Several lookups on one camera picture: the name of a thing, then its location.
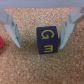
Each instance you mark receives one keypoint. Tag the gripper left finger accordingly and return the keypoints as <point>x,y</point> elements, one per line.
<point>12,30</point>

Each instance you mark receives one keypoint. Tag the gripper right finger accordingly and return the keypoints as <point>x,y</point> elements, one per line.
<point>69,27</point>

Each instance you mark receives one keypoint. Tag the pink block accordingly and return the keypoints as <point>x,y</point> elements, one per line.
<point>1,44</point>

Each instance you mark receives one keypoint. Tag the white cabinet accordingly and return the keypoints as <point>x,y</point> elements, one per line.
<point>41,3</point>

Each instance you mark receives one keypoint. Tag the purple block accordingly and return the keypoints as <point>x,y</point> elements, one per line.
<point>46,40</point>

